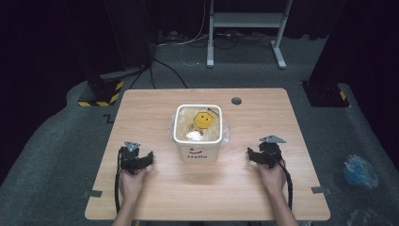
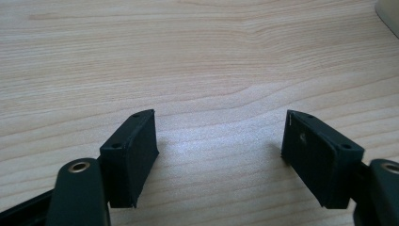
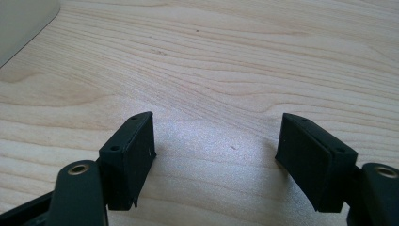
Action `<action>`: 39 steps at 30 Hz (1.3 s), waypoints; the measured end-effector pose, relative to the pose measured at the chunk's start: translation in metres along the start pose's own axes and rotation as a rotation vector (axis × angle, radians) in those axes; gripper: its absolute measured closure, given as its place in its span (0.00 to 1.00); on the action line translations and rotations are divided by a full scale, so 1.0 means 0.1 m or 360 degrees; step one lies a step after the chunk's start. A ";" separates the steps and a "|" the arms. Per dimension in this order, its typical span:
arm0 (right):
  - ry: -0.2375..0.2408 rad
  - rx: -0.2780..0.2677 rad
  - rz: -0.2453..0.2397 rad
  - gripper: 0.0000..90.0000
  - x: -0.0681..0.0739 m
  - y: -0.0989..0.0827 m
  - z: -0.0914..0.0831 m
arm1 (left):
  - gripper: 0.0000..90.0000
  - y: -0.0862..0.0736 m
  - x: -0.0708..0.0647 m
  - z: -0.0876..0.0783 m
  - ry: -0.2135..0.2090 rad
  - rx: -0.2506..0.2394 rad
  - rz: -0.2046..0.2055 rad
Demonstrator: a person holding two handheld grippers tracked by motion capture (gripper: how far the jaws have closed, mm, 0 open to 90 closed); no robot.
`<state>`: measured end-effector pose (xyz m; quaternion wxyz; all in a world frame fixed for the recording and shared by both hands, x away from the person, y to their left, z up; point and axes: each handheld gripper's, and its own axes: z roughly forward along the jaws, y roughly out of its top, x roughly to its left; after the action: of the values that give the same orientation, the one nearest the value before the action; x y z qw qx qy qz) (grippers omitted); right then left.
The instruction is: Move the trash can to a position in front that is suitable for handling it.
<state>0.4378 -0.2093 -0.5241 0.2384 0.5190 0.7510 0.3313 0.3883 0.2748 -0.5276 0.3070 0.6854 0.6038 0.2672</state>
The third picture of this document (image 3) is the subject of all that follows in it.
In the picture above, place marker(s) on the cream square trash bin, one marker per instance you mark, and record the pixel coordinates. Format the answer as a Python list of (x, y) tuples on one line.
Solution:
[(22, 25)]

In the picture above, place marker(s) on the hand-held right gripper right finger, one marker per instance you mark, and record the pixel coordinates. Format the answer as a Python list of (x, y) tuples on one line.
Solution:
[(310, 163)]

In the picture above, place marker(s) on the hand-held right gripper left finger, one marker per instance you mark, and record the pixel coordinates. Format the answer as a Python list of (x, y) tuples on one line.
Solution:
[(128, 163)]

